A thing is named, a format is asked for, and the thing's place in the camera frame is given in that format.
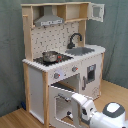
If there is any right red stove knob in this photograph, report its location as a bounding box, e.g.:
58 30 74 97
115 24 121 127
72 66 78 72

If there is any red stove knob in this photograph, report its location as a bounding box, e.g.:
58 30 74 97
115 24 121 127
54 73 60 79
72 66 78 72

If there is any black toy faucet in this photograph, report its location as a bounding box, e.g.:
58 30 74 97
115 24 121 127
67 33 82 49

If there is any black toy stovetop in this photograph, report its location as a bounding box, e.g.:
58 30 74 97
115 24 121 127
34 54 71 66

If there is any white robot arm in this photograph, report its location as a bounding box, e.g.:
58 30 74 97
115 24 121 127
71 93 128 128

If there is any left red stove knob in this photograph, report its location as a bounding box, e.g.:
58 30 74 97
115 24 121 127
54 73 60 79

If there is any grey toy sink basin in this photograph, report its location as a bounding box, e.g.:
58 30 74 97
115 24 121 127
66 47 94 56

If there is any white microwave cabinet door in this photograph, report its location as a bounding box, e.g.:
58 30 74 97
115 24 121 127
87 3 105 22

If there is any silver toy pot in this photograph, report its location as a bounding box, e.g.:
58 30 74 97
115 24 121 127
42 51 58 63

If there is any white oven door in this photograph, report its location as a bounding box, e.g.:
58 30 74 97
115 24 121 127
49 86 76 128

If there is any white fridge door with dispenser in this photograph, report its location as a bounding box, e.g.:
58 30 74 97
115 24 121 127
81 55 102 99

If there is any wooden toy kitchen unit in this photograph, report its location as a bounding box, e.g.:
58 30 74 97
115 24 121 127
22 2 105 128

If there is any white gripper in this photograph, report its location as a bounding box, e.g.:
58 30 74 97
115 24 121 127
71 93 95 124

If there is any grey range hood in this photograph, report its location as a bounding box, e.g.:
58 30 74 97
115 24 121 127
34 5 64 27

